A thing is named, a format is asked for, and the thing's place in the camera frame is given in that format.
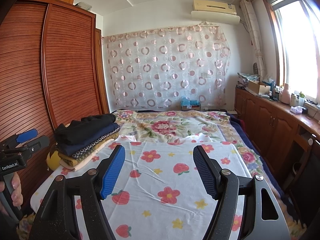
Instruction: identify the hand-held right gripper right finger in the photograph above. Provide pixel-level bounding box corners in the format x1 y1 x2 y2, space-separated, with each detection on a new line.
193 145 287 240

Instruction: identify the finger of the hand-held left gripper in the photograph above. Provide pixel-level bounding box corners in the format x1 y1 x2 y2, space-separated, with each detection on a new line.
24 135 50 153
14 129 38 143

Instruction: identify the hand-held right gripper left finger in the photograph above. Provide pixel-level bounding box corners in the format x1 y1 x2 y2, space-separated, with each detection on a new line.
29 144 126 240

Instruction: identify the black printed t-shirt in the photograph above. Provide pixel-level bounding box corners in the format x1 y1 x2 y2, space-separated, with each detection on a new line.
54 114 118 145

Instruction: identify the stack of folded clothes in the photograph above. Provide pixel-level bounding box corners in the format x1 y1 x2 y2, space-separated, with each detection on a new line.
56 132 119 167

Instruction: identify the person's left hand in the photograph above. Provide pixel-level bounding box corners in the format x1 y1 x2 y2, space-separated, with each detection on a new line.
0 172 23 217

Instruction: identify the yellow plush toy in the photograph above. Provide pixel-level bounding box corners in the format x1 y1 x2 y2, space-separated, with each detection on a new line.
46 151 62 170

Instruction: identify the beige folded garment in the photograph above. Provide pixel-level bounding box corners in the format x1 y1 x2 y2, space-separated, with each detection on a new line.
59 140 110 172

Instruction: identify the dark garment with circle trim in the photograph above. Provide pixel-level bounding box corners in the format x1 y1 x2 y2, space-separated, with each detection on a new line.
71 131 120 159

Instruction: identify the navy folded garment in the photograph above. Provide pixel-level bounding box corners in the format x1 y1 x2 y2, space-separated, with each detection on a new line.
56 122 121 153

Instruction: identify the white strawberry print sheet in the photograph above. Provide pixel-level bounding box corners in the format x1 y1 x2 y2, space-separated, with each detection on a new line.
30 132 252 240

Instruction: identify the navy bed cover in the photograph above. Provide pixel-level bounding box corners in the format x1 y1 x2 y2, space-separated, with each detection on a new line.
224 109 287 198

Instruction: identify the blue tissue pack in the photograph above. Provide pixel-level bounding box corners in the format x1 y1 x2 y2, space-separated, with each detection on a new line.
180 96 200 107

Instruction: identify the low wooden cabinet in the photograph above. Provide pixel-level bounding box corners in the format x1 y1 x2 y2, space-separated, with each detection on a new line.
235 86 320 188

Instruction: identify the wooden louvred wardrobe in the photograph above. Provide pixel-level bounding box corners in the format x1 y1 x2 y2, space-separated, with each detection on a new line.
0 0 110 200

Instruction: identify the dark wooden chair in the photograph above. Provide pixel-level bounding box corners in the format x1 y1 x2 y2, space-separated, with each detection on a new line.
285 132 320 230

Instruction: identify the open cardboard box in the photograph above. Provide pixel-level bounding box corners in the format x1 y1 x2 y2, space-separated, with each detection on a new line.
247 80 271 94

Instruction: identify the stack of folded cloths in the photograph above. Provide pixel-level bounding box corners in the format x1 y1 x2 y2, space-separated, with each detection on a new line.
237 72 260 87

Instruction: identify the pink thermos jug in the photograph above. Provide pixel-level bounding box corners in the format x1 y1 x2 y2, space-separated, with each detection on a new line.
280 83 291 103

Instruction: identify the sheer circle-pattern curtain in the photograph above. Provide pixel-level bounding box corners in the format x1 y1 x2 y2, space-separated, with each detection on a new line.
101 25 232 109

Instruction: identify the patterned window drape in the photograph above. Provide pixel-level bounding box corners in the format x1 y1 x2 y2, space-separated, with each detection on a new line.
239 0 267 75

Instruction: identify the wooden framed window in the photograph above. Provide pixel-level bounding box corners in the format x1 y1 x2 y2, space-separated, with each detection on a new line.
262 0 320 100

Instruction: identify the beige wall air conditioner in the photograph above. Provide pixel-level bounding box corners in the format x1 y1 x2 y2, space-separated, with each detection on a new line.
191 0 240 25

